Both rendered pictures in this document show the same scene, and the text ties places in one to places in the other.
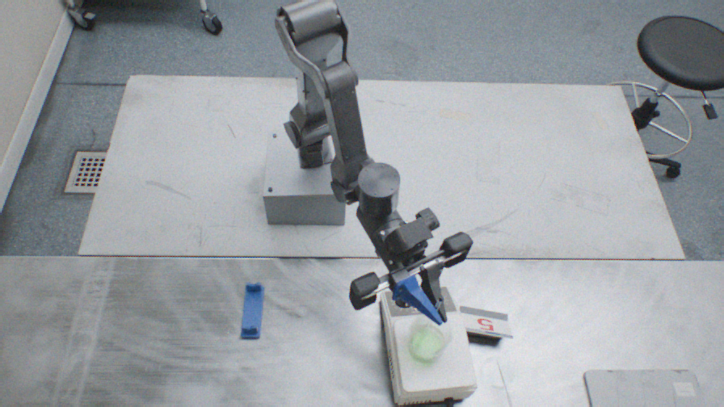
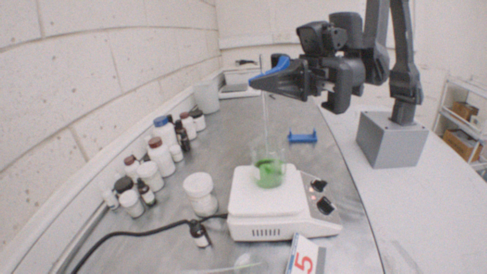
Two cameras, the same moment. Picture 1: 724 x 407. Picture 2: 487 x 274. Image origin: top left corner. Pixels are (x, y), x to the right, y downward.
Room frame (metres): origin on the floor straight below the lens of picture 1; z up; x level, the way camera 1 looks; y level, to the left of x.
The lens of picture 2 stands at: (0.32, -0.38, 1.22)
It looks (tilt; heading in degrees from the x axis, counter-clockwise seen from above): 29 degrees down; 108
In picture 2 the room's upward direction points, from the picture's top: 7 degrees counter-clockwise
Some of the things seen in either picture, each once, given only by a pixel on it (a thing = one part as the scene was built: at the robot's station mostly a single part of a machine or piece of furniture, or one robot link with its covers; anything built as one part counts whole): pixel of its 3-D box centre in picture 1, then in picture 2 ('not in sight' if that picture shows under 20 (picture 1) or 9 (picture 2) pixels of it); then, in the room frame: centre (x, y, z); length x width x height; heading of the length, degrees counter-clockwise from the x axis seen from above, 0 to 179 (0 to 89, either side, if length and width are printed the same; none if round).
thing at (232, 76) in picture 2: not in sight; (247, 72); (-0.05, 1.06, 0.97); 0.37 x 0.31 x 0.14; 94
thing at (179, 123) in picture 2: not in sight; (181, 132); (-0.06, 0.10, 0.95); 0.04 x 0.04 x 0.10
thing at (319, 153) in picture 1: (313, 143); (403, 111); (0.63, 0.09, 1.04); 0.07 x 0.07 x 0.06; 15
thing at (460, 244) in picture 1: (401, 253); (317, 74); (0.36, -0.07, 1.16); 0.19 x 0.08 x 0.06; 121
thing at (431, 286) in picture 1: (442, 295); (278, 82); (0.30, -0.13, 1.16); 0.07 x 0.04 x 0.06; 31
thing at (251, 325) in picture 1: (252, 308); (302, 134); (0.35, 0.17, 0.92); 0.10 x 0.03 x 0.04; 5
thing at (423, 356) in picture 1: (426, 338); (269, 161); (0.28, -0.13, 1.03); 0.07 x 0.06 x 0.08; 93
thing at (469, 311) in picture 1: (486, 321); (307, 264); (0.36, -0.25, 0.92); 0.09 x 0.06 x 0.04; 85
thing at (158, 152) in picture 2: not in sight; (160, 156); (-0.04, -0.05, 0.95); 0.06 x 0.06 x 0.11
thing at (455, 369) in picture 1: (433, 351); (265, 187); (0.28, -0.15, 0.98); 0.12 x 0.12 x 0.01; 10
